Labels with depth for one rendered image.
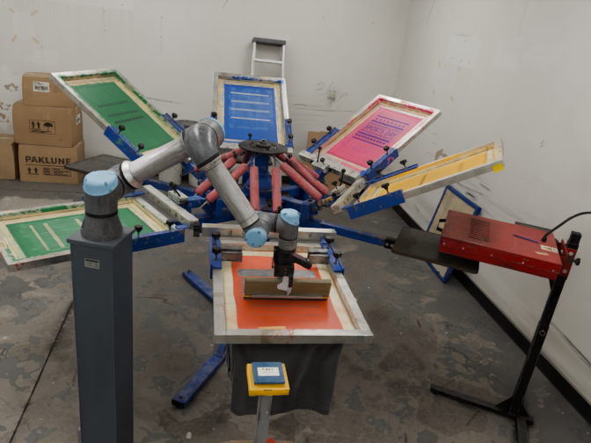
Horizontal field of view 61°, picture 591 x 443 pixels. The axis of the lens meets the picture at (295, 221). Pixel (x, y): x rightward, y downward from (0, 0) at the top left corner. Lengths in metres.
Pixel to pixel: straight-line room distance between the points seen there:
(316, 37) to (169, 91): 1.85
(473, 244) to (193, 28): 4.43
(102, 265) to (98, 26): 4.57
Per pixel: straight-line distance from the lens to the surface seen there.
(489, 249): 2.69
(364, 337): 1.94
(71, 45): 6.41
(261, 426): 1.85
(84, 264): 2.05
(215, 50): 6.24
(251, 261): 2.41
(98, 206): 1.96
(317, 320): 2.03
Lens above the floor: 2.05
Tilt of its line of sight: 22 degrees down
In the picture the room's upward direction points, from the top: 7 degrees clockwise
